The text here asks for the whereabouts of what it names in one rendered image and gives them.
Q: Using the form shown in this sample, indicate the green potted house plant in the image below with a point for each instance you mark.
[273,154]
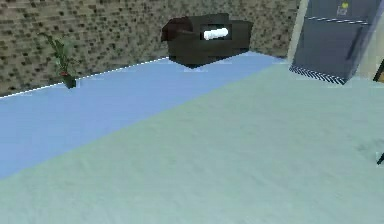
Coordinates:
[63,61]

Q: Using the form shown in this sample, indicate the white roll pillow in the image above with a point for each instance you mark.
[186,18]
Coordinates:
[215,33]

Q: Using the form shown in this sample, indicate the grey fridge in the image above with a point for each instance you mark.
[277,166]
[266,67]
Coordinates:
[328,43]

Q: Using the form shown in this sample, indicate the dark brown armchair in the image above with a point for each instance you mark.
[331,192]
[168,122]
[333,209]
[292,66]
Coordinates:
[200,50]

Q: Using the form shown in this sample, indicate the yellow fridge magnet note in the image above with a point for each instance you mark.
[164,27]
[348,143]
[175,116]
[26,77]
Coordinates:
[343,8]

